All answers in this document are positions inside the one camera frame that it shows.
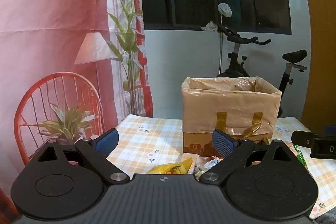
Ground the green snack packet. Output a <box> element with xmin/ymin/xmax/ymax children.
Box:
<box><xmin>292</xmin><ymin>144</ymin><xmax>308</xmax><ymax>170</ymax></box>

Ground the brown cardboard box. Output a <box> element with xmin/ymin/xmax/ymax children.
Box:
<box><xmin>181</xmin><ymin>76</ymin><xmax>282</xmax><ymax>159</ymax></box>

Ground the thin metal pole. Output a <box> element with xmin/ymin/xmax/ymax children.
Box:
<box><xmin>218</xmin><ymin>15</ymin><xmax>224</xmax><ymax>75</ymax></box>

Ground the white cloth on handlebar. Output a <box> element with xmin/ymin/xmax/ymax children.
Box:
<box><xmin>201</xmin><ymin>21</ymin><xmax>219</xmax><ymax>33</ymax></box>

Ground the crinkled clear snack wrapper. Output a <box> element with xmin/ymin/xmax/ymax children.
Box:
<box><xmin>194</xmin><ymin>155</ymin><xmax>224</xmax><ymax>176</ymax></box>

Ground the printed pink backdrop cloth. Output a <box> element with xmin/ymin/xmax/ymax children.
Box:
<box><xmin>0</xmin><ymin>0</ymin><xmax>154</xmax><ymax>173</ymax></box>

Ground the yellow snack packet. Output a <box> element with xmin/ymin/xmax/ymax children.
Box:
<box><xmin>146</xmin><ymin>157</ymin><xmax>194</xmax><ymax>175</ymax></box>

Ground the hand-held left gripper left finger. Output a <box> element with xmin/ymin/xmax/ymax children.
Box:
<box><xmin>31</xmin><ymin>128</ymin><xmax>131</xmax><ymax>184</ymax></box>

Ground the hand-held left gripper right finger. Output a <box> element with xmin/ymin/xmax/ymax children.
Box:
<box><xmin>201</xmin><ymin>129</ymin><xmax>298</xmax><ymax>184</ymax></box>

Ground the brown wooden door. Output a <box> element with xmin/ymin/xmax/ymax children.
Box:
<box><xmin>298</xmin><ymin>0</ymin><xmax>336</xmax><ymax>127</ymax></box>

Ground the white cap on pole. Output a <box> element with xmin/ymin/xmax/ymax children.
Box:
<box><xmin>218</xmin><ymin>3</ymin><xmax>233</xmax><ymax>17</ymax></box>

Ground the black exercise bike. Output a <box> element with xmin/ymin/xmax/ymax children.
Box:
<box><xmin>216</xmin><ymin>23</ymin><xmax>308</xmax><ymax>118</ymax></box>

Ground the brown tape strip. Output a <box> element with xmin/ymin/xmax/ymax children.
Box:
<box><xmin>247</xmin><ymin>112</ymin><xmax>263</xmax><ymax>135</ymax></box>
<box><xmin>216</xmin><ymin>111</ymin><xmax>229</xmax><ymax>133</ymax></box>

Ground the checked floral tablecloth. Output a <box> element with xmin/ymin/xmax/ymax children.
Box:
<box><xmin>106</xmin><ymin>114</ymin><xmax>336</xmax><ymax>220</ymax></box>

